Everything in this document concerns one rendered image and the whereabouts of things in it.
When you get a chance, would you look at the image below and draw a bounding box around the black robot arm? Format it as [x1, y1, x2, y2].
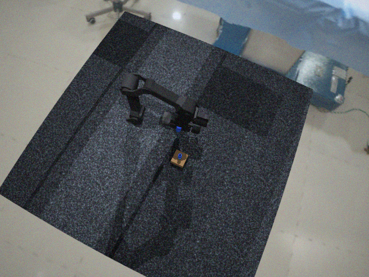
[119, 73, 210, 127]

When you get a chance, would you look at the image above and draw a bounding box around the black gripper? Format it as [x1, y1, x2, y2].
[161, 111, 201, 134]

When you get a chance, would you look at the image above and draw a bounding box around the tan rectangular block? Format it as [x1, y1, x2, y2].
[171, 150, 188, 168]

